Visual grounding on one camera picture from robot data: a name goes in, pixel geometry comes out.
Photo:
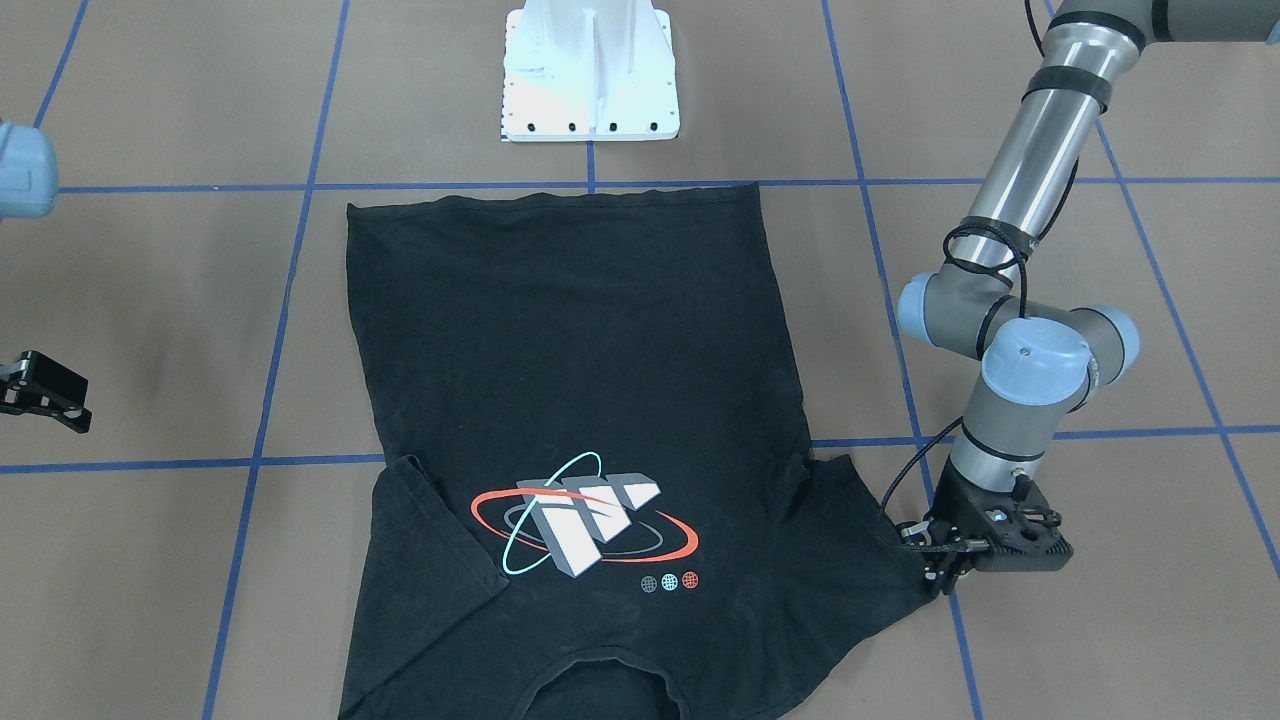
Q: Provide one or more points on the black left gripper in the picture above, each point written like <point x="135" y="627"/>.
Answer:
<point x="947" y="508"/>

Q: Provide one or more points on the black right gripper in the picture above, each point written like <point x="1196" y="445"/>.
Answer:
<point x="22" y="393"/>

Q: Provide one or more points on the black graphic t-shirt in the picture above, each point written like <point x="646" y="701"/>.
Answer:
<point x="600" y="500"/>

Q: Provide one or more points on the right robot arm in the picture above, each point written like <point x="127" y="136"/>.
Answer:
<point x="29" y="175"/>

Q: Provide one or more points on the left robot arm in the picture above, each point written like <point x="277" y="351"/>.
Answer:
<point x="1037" y="363"/>

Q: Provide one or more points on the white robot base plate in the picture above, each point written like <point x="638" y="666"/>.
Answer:
<point x="589" y="71"/>

